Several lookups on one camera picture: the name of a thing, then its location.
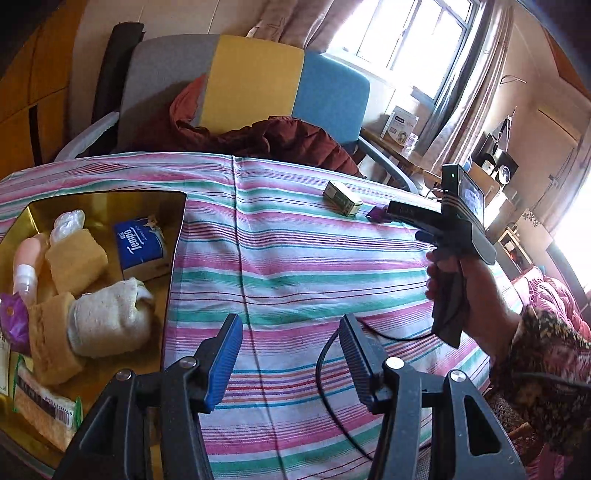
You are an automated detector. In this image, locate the pink white bottle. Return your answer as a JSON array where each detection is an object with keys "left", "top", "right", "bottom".
[{"left": 13, "top": 234, "right": 47, "bottom": 307}]

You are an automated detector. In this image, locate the beige curtain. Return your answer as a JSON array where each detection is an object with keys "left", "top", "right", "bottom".
[{"left": 246, "top": 0, "right": 366, "bottom": 52}]

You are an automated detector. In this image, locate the blue Tempo tissue pack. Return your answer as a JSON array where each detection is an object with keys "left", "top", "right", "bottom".
[{"left": 113, "top": 215, "right": 170, "bottom": 282}]

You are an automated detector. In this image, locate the window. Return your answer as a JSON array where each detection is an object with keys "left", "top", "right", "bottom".
[{"left": 328, "top": 0, "right": 481, "bottom": 101}]

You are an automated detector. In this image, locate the rolled grey white sock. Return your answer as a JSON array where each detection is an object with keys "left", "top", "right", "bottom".
[{"left": 67, "top": 278, "right": 155, "bottom": 358}]

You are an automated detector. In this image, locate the green edged cracker packet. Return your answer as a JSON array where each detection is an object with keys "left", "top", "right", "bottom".
[{"left": 12, "top": 354, "right": 83, "bottom": 452}]

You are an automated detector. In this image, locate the white plastic wad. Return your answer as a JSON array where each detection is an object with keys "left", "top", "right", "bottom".
[{"left": 49, "top": 209, "right": 85, "bottom": 246}]

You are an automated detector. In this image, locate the green yellow medicine box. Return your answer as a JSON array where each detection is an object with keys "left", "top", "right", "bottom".
[{"left": 322, "top": 181, "right": 363, "bottom": 217}]

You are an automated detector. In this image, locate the yellow sponge upper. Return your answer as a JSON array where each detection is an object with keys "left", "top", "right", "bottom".
[{"left": 45, "top": 229, "right": 108, "bottom": 296}]

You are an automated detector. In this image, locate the floral sleeve forearm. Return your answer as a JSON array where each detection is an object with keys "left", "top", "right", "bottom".
[{"left": 491, "top": 306, "right": 590, "bottom": 456}]

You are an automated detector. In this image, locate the purple snack packet in tin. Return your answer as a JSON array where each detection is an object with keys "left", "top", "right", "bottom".
[{"left": 0, "top": 293, "right": 30, "bottom": 356}]

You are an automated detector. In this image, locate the purple snack packet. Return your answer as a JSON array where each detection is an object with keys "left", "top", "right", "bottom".
[
  {"left": 0, "top": 293, "right": 30, "bottom": 356},
  {"left": 366, "top": 206, "right": 392, "bottom": 224}
]

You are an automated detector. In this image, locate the dark red jacket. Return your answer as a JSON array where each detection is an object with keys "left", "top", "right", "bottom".
[{"left": 129, "top": 75, "right": 363, "bottom": 177}]

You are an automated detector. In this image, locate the wooden wardrobe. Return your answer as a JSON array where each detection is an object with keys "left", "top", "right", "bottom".
[{"left": 1, "top": 1, "right": 87, "bottom": 177}]

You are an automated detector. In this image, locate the striped pink green tablecloth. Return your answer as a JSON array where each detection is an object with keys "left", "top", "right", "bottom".
[{"left": 1, "top": 153, "right": 489, "bottom": 479}]

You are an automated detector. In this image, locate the white cardboard box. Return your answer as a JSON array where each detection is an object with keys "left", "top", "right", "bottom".
[{"left": 0, "top": 334, "right": 11, "bottom": 396}]

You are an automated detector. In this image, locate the person's right hand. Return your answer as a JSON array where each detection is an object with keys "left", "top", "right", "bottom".
[{"left": 425, "top": 250, "right": 521, "bottom": 363}]

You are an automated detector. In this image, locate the wooden desk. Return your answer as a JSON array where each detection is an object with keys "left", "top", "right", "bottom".
[{"left": 361, "top": 127, "right": 442, "bottom": 185}]

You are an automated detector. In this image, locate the gold metal tin box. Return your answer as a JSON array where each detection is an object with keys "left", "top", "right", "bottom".
[{"left": 1, "top": 190, "right": 186, "bottom": 479}]

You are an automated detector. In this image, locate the yellow sponge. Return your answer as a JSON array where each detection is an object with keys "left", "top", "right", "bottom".
[
  {"left": 45, "top": 229, "right": 108, "bottom": 296},
  {"left": 29, "top": 292, "right": 85, "bottom": 386}
]

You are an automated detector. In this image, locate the yellow sponge lower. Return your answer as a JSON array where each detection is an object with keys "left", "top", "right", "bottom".
[{"left": 29, "top": 292, "right": 85, "bottom": 386}]

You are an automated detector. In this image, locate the black rolled mat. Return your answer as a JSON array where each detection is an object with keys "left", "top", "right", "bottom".
[{"left": 91, "top": 21, "right": 146, "bottom": 126}]

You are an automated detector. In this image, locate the white product box on desk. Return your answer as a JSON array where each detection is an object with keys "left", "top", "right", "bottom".
[{"left": 381, "top": 106, "right": 419, "bottom": 146}]

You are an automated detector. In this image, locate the grey yellow blue chair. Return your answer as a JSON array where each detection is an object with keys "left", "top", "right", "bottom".
[{"left": 57, "top": 34, "right": 417, "bottom": 192}]

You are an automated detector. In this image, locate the black cable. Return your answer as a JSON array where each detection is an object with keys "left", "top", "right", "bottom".
[{"left": 314, "top": 317, "right": 438, "bottom": 462}]

